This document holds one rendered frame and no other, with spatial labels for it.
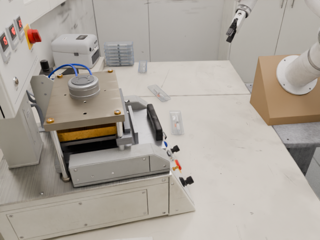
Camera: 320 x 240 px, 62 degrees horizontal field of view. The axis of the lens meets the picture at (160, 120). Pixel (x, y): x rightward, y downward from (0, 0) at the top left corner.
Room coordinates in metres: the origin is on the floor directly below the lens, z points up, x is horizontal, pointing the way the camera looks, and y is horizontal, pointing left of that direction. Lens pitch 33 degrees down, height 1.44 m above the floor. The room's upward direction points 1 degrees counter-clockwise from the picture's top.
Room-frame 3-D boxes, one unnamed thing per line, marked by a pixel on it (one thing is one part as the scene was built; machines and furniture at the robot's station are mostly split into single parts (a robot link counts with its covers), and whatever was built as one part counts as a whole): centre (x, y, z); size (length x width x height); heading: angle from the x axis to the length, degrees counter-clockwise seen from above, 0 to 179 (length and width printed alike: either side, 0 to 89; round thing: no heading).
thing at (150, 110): (0.68, 0.02, 0.99); 0.15 x 0.02 x 0.04; 12
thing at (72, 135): (0.65, 0.20, 1.07); 0.22 x 0.17 x 0.10; 12
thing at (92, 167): (0.52, 0.10, 0.96); 0.25 x 0.05 x 0.07; 102
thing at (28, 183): (0.63, 0.23, 0.93); 0.46 x 0.35 x 0.01; 102
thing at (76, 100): (0.65, 0.23, 1.08); 0.31 x 0.24 x 0.13; 12
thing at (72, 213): (0.66, 0.19, 0.84); 0.53 x 0.37 x 0.17; 102
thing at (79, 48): (1.66, 0.51, 0.88); 0.25 x 0.20 x 0.17; 85
